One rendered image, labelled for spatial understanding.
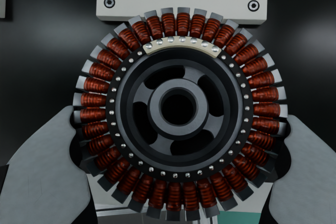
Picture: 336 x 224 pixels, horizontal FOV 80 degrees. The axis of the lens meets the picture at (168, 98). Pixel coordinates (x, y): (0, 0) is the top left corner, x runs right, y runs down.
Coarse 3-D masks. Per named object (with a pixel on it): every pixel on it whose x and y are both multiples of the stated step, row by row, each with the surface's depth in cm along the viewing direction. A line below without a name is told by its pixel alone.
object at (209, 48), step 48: (96, 48) 11; (144, 48) 11; (192, 48) 11; (240, 48) 11; (96, 96) 10; (144, 96) 13; (192, 96) 11; (240, 96) 11; (96, 144) 10; (144, 144) 12; (240, 144) 10; (144, 192) 9; (192, 192) 9; (240, 192) 10
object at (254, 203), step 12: (96, 180) 21; (96, 192) 21; (108, 192) 21; (132, 192) 21; (264, 192) 21; (108, 204) 21; (120, 204) 21; (144, 204) 21; (240, 204) 21; (252, 204) 21
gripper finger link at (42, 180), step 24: (72, 120) 10; (24, 144) 8; (48, 144) 8; (72, 144) 9; (24, 168) 7; (48, 168) 7; (72, 168) 7; (24, 192) 6; (48, 192) 6; (72, 192) 6; (0, 216) 6; (24, 216) 6; (48, 216) 6; (72, 216) 6; (96, 216) 7
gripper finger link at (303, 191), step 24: (288, 120) 10; (288, 144) 9; (312, 144) 9; (288, 168) 8; (312, 168) 8; (288, 192) 7; (312, 192) 7; (264, 216) 6; (288, 216) 6; (312, 216) 6
